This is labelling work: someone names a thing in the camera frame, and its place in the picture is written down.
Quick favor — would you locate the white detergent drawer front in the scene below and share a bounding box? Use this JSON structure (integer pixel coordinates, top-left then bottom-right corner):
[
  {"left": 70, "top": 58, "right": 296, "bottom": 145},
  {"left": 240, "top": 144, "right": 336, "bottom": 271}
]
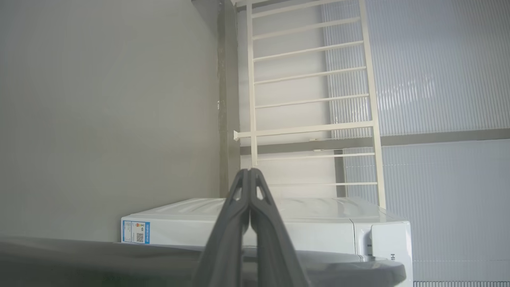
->
[{"left": 355, "top": 220, "right": 413, "bottom": 260}]

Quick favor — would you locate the blue white energy label sticker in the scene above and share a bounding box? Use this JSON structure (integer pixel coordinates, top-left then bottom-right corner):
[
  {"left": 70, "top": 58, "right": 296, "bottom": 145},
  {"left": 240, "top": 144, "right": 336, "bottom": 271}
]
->
[{"left": 122, "top": 220, "right": 151, "bottom": 245}]

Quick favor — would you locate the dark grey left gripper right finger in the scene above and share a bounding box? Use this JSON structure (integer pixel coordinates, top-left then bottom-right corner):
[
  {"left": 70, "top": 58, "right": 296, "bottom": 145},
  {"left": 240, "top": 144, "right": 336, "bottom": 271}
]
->
[{"left": 250, "top": 168, "right": 310, "bottom": 287}]

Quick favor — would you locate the white front-loading washing machine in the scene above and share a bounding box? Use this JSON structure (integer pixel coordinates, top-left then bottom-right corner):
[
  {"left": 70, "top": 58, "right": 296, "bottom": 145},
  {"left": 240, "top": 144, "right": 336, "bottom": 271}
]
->
[{"left": 121, "top": 197, "right": 414, "bottom": 287}]

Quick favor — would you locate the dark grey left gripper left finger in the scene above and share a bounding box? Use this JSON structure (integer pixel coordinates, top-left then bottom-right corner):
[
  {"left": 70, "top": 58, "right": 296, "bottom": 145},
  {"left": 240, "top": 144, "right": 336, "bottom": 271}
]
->
[{"left": 192, "top": 169, "right": 251, "bottom": 287}]

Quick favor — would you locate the grey round washing machine door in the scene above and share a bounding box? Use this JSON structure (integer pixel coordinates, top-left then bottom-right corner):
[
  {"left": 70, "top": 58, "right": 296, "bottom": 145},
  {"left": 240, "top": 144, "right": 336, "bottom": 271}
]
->
[{"left": 0, "top": 234, "right": 407, "bottom": 287}]

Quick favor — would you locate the white metal railing rack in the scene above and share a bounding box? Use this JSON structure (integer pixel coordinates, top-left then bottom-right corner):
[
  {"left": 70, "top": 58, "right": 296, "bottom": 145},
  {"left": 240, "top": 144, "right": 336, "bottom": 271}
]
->
[{"left": 233, "top": 0, "right": 387, "bottom": 210}]

